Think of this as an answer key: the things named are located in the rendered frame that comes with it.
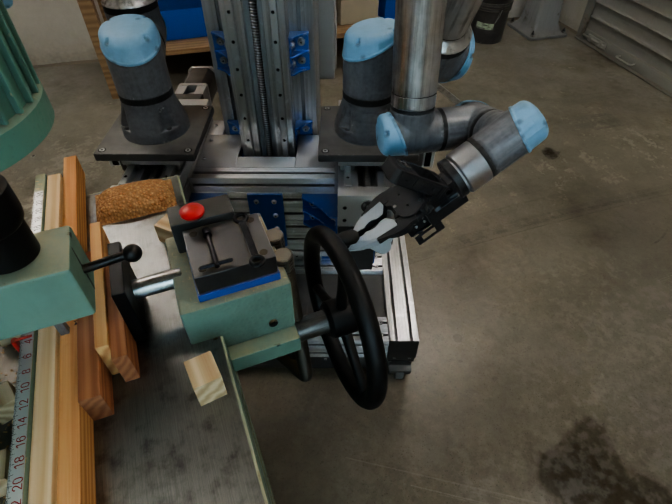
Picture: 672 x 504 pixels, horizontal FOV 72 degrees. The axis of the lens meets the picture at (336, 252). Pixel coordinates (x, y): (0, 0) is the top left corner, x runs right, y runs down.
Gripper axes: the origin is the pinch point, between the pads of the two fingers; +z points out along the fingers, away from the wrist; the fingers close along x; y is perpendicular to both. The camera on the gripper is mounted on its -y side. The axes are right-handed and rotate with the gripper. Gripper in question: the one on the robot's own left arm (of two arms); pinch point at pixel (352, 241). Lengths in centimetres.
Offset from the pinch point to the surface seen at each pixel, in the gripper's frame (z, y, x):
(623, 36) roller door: -211, 206, 182
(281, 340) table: 13.7, -9.9, -15.1
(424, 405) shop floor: 19, 88, 3
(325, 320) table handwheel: 9.4, -2.1, -11.2
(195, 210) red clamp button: 11.1, -26.2, -3.6
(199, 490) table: 23.4, -19.2, -30.8
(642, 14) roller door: -219, 192, 175
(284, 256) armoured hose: 6.2, -17.1, -10.0
